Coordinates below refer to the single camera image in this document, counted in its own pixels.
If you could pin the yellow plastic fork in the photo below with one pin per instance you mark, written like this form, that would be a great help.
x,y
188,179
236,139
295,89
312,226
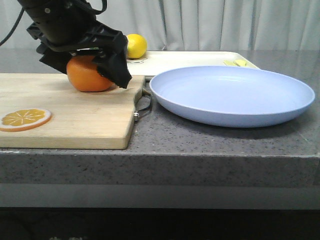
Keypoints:
x,y
241,63

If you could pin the light blue plastic plate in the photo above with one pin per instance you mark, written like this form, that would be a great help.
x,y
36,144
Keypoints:
x,y
230,96

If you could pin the orange slice decoration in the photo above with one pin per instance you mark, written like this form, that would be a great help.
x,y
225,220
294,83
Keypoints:
x,y
24,119

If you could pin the yellow plastic knife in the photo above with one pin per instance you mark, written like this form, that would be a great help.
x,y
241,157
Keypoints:
x,y
230,63

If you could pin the yellow lemon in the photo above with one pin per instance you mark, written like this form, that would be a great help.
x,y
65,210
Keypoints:
x,y
137,46

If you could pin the orange fruit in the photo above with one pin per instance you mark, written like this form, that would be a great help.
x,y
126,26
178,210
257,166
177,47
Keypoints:
x,y
83,75

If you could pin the cream rectangular tray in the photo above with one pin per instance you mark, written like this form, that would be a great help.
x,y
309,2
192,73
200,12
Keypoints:
x,y
156,62

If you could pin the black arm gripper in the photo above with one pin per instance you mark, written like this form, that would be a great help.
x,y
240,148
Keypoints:
x,y
65,26

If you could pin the wooden cutting board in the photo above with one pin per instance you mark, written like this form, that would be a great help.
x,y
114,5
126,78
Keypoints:
x,y
79,120

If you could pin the grey curtain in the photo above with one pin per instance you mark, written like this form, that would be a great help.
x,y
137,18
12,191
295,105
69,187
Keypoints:
x,y
218,25

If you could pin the metal cutting board handle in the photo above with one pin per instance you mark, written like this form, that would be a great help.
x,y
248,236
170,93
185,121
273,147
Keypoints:
x,y
144,104

